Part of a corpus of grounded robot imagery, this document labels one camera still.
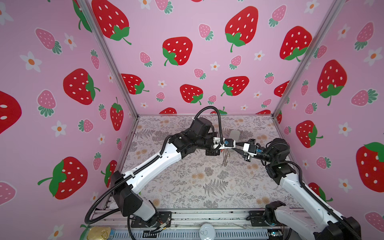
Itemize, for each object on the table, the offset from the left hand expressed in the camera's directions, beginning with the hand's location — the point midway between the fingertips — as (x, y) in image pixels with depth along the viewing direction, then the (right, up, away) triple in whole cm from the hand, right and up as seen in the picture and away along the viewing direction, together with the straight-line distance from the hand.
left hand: (226, 142), depth 68 cm
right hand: (+1, 0, -1) cm, 2 cm away
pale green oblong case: (+14, +2, +39) cm, 42 cm away
